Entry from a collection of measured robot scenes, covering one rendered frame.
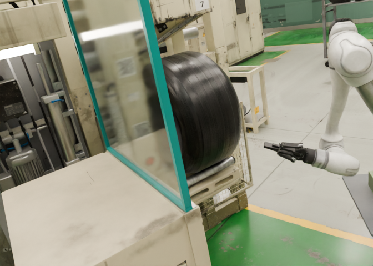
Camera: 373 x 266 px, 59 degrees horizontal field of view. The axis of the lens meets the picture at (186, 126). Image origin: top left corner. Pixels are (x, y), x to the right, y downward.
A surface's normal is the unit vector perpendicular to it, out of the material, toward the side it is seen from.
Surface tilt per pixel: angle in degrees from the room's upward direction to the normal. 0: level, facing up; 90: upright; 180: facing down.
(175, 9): 90
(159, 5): 90
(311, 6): 90
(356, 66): 86
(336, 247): 0
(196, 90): 55
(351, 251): 0
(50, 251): 0
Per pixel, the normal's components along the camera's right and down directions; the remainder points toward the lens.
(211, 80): 0.31, -0.40
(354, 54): -0.29, 0.39
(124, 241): -0.18, -0.92
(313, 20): -0.63, 0.38
